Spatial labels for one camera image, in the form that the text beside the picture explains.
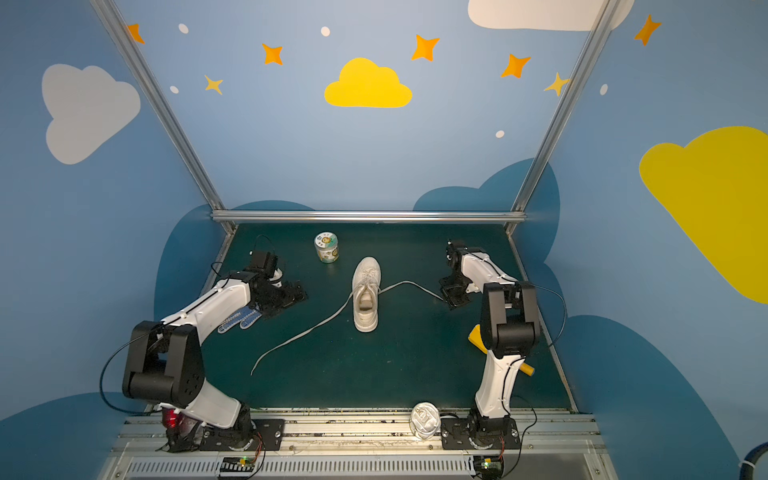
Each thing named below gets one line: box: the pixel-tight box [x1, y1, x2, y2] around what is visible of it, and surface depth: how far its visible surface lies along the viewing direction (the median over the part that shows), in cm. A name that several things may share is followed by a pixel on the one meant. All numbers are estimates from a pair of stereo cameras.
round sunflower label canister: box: [314, 231, 340, 263], surface depth 109 cm
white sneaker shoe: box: [352, 256, 382, 333], surface depth 95 cm
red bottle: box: [162, 408, 185, 429], surface depth 75 cm
